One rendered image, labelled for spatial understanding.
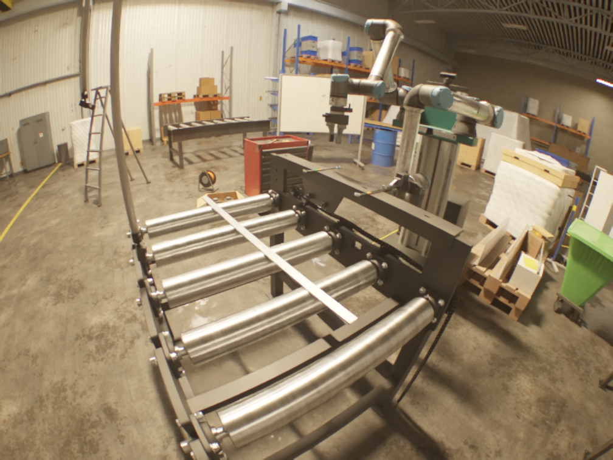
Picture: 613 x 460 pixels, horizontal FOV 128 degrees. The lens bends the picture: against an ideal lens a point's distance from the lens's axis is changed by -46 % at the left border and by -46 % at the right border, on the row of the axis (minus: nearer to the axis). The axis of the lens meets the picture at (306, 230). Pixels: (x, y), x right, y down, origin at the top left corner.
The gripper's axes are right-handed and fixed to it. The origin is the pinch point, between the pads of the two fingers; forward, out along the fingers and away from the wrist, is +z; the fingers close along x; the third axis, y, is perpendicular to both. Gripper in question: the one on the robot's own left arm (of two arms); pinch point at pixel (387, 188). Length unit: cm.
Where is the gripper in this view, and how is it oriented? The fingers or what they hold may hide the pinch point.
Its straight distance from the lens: 125.0
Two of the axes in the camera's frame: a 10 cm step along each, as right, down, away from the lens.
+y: -5.8, -4.1, 7.0
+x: 0.6, -8.8, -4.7
